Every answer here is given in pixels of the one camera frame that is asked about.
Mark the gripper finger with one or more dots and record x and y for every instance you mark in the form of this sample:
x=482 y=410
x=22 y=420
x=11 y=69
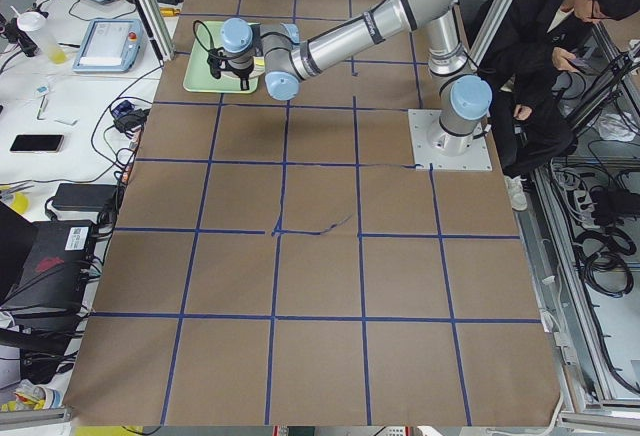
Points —
x=243 y=84
x=215 y=70

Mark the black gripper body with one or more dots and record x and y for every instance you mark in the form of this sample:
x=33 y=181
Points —
x=241 y=73

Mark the white round plate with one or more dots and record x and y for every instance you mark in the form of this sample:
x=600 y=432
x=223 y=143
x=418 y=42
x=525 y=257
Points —
x=256 y=67

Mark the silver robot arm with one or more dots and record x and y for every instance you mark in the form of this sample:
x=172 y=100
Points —
x=290 y=60

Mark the light green tray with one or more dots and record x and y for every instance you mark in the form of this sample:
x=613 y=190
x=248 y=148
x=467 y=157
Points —
x=198 y=78

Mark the blue teach pendant near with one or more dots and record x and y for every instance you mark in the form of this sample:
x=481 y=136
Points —
x=109 y=45

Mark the black power adapter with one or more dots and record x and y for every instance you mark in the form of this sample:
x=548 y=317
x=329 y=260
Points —
x=83 y=197

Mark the squeeze bottle yellow liquid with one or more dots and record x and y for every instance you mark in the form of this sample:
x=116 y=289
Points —
x=35 y=26

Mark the black smartphone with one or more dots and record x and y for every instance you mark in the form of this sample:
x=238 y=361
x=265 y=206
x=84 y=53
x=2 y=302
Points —
x=36 y=143

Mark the black computer case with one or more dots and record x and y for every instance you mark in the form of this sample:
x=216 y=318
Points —
x=44 y=267

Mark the person in black jacket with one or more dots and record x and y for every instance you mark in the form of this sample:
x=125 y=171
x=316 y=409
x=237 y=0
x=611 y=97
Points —
x=533 y=45

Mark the aluminium frame post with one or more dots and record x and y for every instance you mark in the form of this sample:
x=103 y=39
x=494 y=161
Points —
x=156 y=29

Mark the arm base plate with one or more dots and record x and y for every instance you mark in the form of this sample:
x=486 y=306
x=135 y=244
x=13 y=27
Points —
x=434 y=148

